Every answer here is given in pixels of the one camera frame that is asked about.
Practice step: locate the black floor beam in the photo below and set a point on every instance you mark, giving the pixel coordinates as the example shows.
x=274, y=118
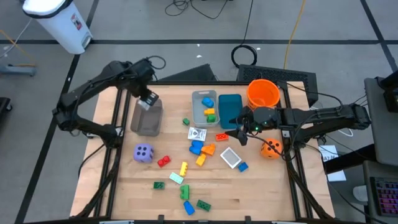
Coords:
x=348, y=158

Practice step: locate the grey metal floor base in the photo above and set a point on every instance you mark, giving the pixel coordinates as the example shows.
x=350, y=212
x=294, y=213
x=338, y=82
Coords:
x=18, y=71

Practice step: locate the teal plastic bin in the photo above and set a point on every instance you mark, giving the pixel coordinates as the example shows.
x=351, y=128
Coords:
x=230, y=109

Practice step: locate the black computer tower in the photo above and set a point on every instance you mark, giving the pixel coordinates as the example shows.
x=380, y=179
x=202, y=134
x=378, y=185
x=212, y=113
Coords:
x=280, y=74

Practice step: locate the orange foam die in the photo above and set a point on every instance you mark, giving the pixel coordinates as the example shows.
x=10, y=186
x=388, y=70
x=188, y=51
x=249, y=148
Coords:
x=267, y=152

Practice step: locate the blue square stud brick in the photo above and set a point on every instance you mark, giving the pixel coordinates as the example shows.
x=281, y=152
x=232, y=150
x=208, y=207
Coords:
x=243, y=167

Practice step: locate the black caster base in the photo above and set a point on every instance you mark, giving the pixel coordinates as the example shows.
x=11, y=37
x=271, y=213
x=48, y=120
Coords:
x=3, y=105

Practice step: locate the orange-red brick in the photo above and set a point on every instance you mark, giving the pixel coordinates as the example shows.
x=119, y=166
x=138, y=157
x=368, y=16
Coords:
x=222, y=137

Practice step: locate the yellow toy block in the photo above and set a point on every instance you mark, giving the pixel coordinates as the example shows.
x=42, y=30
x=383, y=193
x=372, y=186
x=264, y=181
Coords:
x=201, y=160
x=209, y=111

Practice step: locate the silver aluminium bracket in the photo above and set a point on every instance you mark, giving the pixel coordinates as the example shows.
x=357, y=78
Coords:
x=286, y=134

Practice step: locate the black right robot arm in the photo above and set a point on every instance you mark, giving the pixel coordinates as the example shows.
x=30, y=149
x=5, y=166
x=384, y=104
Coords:
x=326, y=116

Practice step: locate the dark green brick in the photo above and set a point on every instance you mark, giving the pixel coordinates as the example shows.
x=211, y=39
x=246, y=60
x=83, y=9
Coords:
x=203, y=205
x=159, y=185

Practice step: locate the bright green toy block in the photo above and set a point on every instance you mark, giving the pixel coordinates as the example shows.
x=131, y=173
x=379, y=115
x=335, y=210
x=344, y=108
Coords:
x=184, y=192

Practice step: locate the light blue rounded block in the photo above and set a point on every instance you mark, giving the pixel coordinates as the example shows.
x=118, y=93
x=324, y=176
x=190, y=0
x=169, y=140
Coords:
x=207, y=102

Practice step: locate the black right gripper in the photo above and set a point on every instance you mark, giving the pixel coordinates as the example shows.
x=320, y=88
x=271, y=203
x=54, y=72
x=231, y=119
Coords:
x=264, y=118

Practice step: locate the mint green brick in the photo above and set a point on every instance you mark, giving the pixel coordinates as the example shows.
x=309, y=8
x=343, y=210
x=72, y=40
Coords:
x=176, y=178

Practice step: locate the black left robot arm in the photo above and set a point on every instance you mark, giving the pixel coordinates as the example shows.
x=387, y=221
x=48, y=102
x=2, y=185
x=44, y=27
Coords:
x=90, y=84

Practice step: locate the purple foam die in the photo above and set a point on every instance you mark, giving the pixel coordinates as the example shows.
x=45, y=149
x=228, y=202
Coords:
x=138, y=155

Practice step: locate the grey desk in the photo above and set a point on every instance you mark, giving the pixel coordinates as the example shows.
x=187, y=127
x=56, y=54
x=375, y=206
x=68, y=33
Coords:
x=379, y=133
x=373, y=169

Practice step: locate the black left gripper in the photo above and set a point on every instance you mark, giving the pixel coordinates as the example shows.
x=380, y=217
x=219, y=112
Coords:
x=141, y=88

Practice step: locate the white trash bin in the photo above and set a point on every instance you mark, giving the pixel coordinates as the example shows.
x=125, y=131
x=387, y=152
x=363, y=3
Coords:
x=62, y=25

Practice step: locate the black table edge clamp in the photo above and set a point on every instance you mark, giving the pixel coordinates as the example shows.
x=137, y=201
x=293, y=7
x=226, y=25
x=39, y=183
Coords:
x=247, y=219
x=161, y=218

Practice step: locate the taupe plastic bin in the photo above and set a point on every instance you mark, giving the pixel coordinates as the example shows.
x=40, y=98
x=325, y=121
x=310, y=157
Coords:
x=146, y=124

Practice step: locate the red toy block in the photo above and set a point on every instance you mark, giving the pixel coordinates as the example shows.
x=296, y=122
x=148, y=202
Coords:
x=163, y=161

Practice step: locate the blue rounded toy block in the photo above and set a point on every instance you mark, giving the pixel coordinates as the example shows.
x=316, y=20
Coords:
x=188, y=208

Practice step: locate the white teal card box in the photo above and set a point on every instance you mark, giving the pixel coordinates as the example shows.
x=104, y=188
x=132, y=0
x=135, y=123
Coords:
x=143, y=106

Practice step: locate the orange pumpkin bucket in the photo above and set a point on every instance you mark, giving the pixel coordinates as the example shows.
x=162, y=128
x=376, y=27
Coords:
x=264, y=87

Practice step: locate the black backlit keyboard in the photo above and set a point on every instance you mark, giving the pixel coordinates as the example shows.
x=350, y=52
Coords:
x=385, y=196

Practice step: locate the black desk device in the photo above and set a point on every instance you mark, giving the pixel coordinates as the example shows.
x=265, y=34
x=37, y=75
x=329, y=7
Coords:
x=391, y=96

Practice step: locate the ornate playing card deck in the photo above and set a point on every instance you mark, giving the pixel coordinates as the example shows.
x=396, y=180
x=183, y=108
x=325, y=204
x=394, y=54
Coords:
x=197, y=134

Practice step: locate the white paper sheet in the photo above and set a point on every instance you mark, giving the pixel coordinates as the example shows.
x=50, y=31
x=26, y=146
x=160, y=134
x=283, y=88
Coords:
x=337, y=176
x=329, y=152

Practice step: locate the black slanted panel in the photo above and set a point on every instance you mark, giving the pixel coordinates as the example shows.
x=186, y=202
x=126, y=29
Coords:
x=196, y=74

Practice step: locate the orange toy block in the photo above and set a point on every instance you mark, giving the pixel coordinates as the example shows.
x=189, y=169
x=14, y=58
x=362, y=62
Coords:
x=210, y=150

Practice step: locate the light grey plastic bin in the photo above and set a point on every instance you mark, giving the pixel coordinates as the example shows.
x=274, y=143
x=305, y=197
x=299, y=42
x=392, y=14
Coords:
x=199, y=118

